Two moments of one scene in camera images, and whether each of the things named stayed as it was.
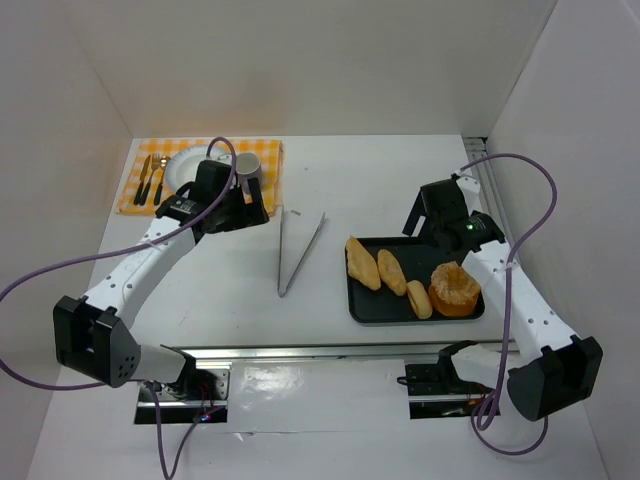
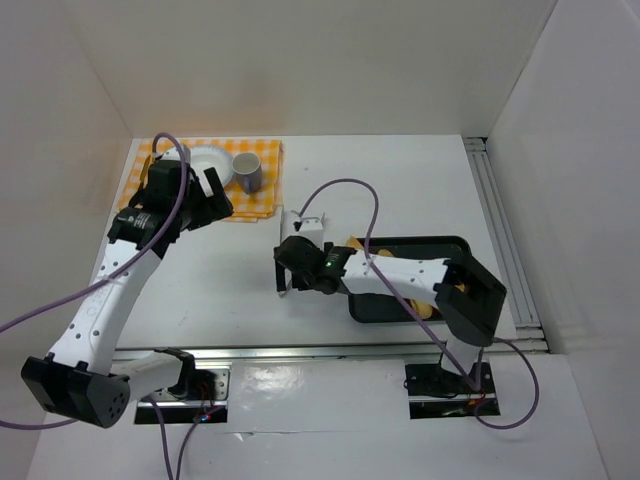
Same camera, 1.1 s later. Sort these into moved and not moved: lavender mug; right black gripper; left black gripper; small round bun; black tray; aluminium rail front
Moved: right black gripper; left black gripper
Not moved: lavender mug; aluminium rail front; black tray; small round bun
